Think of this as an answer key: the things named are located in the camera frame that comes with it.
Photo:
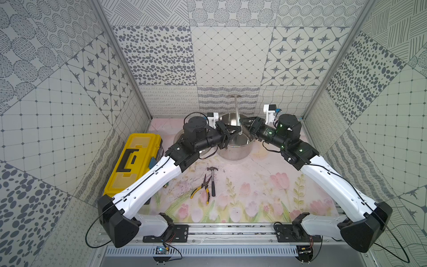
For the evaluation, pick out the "black claw hammer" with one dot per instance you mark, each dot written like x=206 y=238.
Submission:
x=213 y=170

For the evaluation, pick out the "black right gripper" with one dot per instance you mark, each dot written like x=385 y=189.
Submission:
x=258 y=123

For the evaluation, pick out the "steel pot lid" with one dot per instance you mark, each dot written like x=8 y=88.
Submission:
x=178 y=137

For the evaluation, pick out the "aluminium mounting rail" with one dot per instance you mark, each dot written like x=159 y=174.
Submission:
x=231 y=234

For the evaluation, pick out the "stainless steel pot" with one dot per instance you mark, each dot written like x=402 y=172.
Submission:
x=239 y=152

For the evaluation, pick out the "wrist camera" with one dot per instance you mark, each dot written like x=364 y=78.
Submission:
x=212 y=117
x=271 y=111

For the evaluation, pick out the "left controller board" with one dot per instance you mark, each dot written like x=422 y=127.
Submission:
x=161 y=255

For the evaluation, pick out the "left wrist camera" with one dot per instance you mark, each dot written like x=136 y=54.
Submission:
x=212 y=117

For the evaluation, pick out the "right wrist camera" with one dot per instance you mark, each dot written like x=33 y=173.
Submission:
x=271 y=111

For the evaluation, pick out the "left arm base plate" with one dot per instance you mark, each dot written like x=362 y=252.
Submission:
x=173 y=234

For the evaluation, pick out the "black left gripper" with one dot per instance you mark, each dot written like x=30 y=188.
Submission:
x=223 y=134

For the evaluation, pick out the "right controller board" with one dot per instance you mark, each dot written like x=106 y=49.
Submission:
x=304 y=254

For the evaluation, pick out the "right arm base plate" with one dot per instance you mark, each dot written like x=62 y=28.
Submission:
x=288 y=233

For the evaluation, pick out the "steel soup ladle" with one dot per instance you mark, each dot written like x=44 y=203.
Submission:
x=237 y=113

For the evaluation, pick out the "controller board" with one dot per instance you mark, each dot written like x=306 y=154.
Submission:
x=304 y=254
x=161 y=255

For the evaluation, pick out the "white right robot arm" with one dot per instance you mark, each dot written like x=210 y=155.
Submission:
x=364 y=220

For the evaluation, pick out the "yellow plastic toolbox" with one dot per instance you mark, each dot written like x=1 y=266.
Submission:
x=140 y=154

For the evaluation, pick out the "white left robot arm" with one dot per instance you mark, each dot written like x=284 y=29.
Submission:
x=118 y=215

